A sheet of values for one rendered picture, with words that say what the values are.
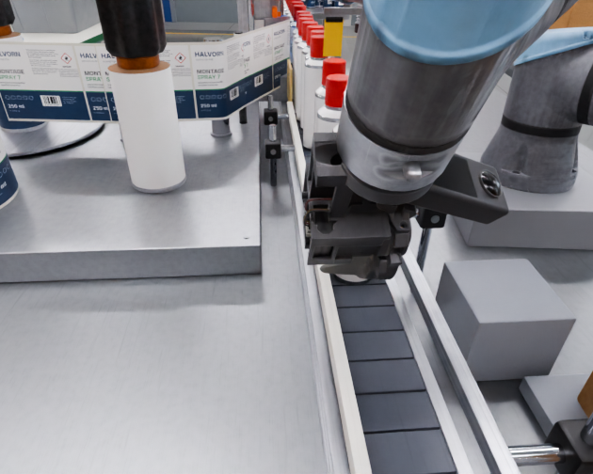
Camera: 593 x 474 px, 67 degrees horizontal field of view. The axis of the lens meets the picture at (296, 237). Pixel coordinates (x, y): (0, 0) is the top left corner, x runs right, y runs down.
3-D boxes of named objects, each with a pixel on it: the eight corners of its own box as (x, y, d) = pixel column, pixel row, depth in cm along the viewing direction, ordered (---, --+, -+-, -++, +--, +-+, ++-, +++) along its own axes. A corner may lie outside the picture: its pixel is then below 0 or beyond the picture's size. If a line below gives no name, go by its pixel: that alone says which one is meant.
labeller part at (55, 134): (-13, 108, 106) (-15, 103, 105) (120, 107, 108) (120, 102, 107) (-99, 163, 80) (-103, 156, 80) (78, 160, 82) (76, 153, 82)
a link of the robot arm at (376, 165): (456, 57, 28) (488, 165, 24) (432, 108, 32) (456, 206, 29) (338, 57, 27) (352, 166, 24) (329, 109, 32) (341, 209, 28)
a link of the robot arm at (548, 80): (521, 102, 79) (544, 18, 72) (605, 120, 70) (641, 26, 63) (488, 116, 72) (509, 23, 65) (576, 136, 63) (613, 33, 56)
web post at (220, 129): (211, 130, 96) (201, 36, 85) (232, 130, 96) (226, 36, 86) (209, 138, 92) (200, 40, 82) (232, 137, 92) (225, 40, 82)
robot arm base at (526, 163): (464, 158, 83) (476, 104, 77) (542, 156, 84) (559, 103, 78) (503, 195, 70) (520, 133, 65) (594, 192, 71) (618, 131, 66)
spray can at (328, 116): (311, 211, 68) (315, 71, 57) (344, 210, 68) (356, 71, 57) (314, 229, 64) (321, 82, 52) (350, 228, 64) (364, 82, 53)
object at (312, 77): (301, 142, 91) (303, 33, 80) (327, 141, 91) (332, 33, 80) (303, 152, 87) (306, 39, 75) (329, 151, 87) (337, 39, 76)
